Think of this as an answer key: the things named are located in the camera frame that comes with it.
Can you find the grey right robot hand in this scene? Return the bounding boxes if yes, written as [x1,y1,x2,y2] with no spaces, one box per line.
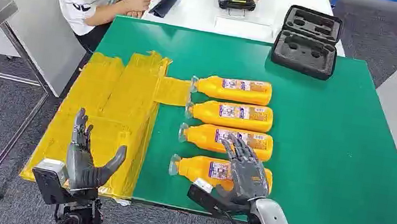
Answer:
[212,132,277,209]

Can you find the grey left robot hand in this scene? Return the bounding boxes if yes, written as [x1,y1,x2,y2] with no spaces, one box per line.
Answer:
[62,106,132,198]

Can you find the person's right hand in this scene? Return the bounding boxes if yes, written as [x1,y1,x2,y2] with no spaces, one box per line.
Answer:
[123,0,154,20]

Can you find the orange drink bottle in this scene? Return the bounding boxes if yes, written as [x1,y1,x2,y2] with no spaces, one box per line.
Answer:
[183,95,275,134]
[167,151,276,198]
[189,71,274,107]
[176,120,276,163]

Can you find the white table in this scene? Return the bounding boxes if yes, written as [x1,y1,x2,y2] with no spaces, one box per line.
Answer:
[140,0,355,58]

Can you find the yellow plastic sheet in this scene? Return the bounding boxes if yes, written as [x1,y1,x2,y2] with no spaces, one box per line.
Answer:
[18,35,196,208]

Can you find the green table mat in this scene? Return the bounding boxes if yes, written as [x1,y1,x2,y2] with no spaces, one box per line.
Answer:
[72,13,397,224]

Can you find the black handheld controller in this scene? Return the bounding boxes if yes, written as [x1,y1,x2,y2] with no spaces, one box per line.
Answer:
[214,0,257,19]

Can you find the grey slanted table panel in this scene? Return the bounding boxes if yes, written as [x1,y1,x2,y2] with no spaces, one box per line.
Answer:
[0,0,95,101]

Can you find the black foam-lined case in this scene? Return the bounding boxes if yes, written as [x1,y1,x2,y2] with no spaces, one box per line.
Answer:
[268,2,346,83]

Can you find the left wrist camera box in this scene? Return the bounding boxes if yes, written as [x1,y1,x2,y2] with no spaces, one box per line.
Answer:
[28,156,78,208]

